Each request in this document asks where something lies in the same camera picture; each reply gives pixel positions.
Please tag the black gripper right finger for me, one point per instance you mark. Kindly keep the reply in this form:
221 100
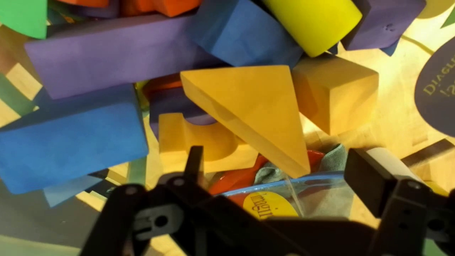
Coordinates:
413 218

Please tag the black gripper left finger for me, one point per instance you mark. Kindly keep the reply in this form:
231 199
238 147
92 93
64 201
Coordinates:
157 222

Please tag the yellow triangular foam block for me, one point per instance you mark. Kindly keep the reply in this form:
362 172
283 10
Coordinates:
261 108

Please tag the yellow arch foam block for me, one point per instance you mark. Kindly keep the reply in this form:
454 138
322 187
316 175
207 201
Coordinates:
190 140

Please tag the light blue foam block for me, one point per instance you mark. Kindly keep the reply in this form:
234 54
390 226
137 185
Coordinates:
69 189

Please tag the large blue foam block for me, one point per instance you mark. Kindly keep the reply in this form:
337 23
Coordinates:
72 137

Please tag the long purple foam block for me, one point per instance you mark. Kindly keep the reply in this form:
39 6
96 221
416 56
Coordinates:
114 57

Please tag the blue rectangular foam block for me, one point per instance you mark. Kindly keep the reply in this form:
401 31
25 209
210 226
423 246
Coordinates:
242 30

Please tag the red-orange foam block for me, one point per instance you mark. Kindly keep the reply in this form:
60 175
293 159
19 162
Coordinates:
161 7

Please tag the orange foam block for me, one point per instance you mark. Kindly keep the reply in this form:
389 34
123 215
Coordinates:
86 2

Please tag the green half-round foam block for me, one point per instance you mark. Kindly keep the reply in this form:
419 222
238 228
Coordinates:
22 16

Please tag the yellow foam cube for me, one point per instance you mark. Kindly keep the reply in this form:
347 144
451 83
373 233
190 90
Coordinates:
336 93

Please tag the lime foam cylinder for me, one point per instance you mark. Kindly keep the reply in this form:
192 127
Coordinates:
315 23

